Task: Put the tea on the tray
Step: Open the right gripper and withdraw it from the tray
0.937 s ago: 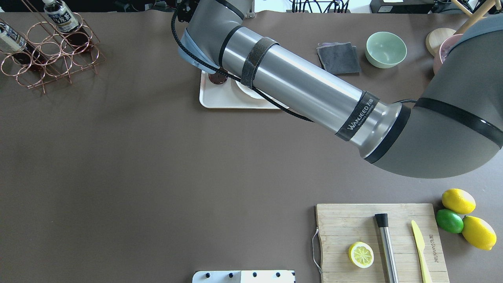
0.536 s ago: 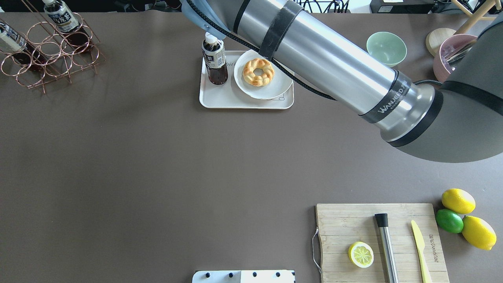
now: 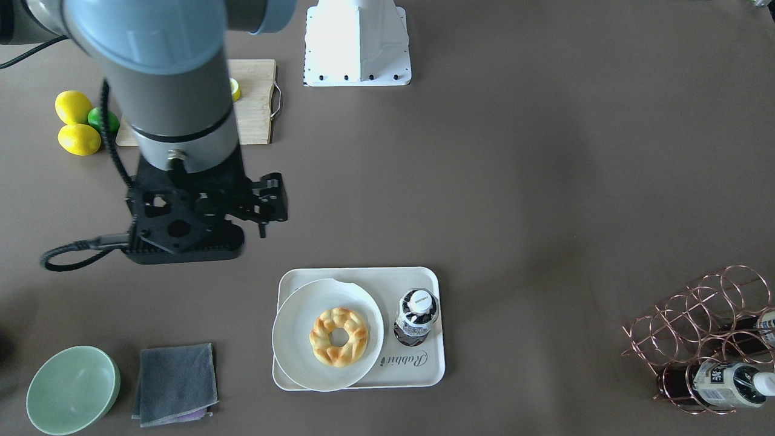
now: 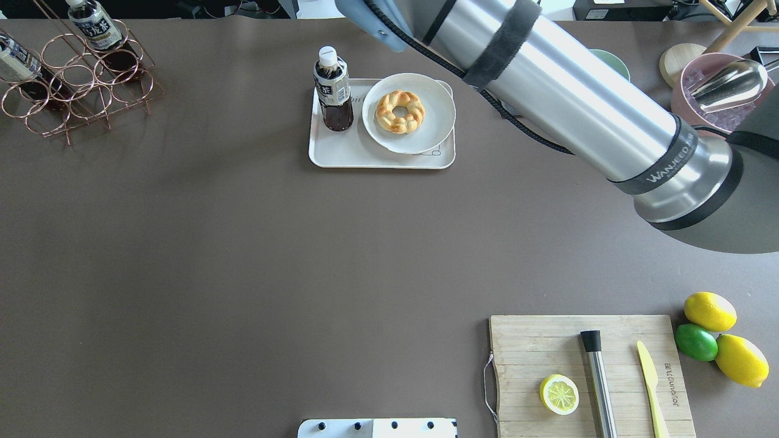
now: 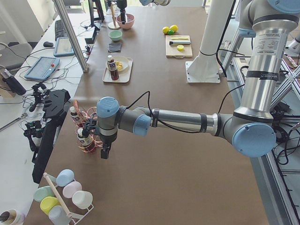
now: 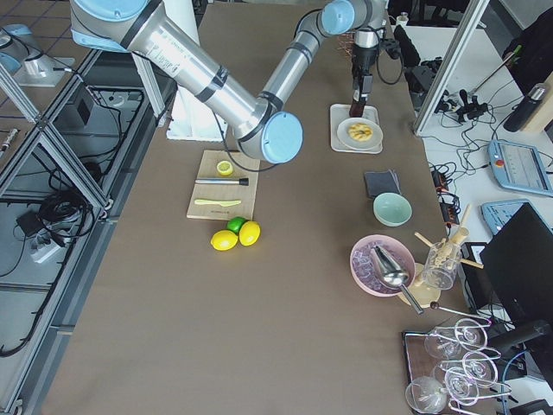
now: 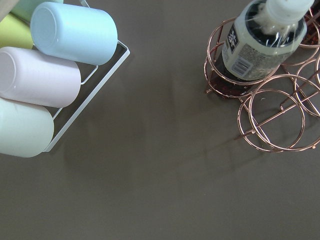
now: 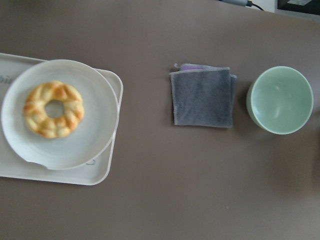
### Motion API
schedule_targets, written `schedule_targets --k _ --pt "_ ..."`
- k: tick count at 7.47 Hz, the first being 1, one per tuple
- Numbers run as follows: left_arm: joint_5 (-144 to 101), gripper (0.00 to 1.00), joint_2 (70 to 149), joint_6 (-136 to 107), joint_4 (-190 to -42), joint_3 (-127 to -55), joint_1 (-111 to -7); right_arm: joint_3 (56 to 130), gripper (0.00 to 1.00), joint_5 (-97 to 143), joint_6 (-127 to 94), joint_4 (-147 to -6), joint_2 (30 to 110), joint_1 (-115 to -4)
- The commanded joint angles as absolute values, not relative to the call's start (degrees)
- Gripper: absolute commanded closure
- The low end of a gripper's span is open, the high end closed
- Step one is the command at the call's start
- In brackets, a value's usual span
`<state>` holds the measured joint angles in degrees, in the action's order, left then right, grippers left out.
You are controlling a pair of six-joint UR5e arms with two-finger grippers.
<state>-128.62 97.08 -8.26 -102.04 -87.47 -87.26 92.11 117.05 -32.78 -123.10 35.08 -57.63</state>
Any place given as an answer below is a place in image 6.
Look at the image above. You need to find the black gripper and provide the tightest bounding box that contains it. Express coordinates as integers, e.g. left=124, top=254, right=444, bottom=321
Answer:
left=352, top=45, right=378, bottom=100

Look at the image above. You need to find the tea bottle white cap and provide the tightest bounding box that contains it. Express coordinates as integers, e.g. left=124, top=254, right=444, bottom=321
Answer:
left=349, top=89, right=366, bottom=118

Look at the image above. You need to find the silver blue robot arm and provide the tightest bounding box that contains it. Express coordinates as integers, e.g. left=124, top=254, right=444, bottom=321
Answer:
left=69, top=1, right=387, bottom=164

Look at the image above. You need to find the white serving tray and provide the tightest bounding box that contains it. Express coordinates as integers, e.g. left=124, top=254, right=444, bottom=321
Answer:
left=330, top=104, right=384, bottom=154

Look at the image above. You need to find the white plate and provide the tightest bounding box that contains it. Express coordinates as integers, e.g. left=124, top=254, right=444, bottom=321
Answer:
left=337, top=118, right=384, bottom=151

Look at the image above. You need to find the grey folded cloth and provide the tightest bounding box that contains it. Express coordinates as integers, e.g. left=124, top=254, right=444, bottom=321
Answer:
left=364, top=169, right=401, bottom=199

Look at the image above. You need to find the mint green bowl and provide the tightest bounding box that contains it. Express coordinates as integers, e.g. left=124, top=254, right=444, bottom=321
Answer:
left=373, top=193, right=412, bottom=227

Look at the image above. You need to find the steel muddler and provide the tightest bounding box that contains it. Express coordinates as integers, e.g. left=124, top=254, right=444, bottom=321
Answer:
left=194, top=177, right=250, bottom=186

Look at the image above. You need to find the half lemon slice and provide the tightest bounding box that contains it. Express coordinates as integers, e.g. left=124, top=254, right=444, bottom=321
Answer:
left=216, top=160, right=234, bottom=177

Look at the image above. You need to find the black water bottle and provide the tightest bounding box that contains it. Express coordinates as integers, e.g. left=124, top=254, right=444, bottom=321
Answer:
left=503, top=83, right=548, bottom=132

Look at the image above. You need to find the wooden cutting board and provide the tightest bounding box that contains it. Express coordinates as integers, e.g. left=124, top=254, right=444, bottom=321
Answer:
left=187, top=150, right=260, bottom=220

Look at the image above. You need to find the blue teach pendant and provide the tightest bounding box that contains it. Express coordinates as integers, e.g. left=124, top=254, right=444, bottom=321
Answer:
left=480, top=198, right=543, bottom=235
left=487, top=139, right=552, bottom=197

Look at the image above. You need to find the yellow plastic knife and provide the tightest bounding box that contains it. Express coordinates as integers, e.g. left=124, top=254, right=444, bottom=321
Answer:
left=194, top=199, right=242, bottom=208

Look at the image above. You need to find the yellow lemon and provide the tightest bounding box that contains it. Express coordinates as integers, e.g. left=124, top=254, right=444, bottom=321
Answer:
left=238, top=220, right=261, bottom=246
left=210, top=229, right=238, bottom=252

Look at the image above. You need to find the pink bowl with ice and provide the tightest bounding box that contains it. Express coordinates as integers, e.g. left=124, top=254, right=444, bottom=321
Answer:
left=350, top=234, right=416, bottom=297

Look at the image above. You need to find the green lime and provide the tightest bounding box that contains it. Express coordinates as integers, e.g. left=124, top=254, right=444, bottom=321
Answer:
left=226, top=216, right=248, bottom=233

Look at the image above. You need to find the clear glass mug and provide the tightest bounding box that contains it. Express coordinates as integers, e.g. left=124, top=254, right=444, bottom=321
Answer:
left=422, top=241, right=461, bottom=291

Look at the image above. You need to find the metal ice scoop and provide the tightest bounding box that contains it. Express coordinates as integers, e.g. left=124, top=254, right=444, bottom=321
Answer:
left=372, top=245, right=423, bottom=315

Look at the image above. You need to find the wooden glass drying stand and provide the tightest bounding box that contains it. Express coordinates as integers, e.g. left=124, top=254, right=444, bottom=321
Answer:
left=415, top=204, right=484, bottom=291

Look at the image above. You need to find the black monitor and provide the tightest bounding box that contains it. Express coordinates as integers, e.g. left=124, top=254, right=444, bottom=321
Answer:
left=481, top=204, right=552, bottom=323

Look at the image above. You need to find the wine glass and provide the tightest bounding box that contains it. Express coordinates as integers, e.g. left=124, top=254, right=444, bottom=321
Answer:
left=424, top=327, right=461, bottom=360
left=404, top=376, right=448, bottom=414
left=444, top=367, right=480, bottom=405
left=454, top=318, right=487, bottom=351
left=461, top=351, right=498, bottom=387

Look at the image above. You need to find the copper wire bottle rack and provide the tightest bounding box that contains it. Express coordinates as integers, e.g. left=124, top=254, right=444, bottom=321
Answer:
left=336, top=33, right=353, bottom=60

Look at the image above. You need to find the braided ring pastry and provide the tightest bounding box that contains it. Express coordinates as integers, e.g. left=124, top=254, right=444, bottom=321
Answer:
left=348, top=123, right=373, bottom=142

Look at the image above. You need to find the aluminium frame post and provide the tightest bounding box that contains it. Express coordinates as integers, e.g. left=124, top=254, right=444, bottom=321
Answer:
left=413, top=0, right=489, bottom=136

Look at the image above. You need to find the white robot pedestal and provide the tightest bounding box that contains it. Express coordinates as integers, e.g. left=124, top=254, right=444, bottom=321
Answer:
left=129, top=0, right=232, bottom=143

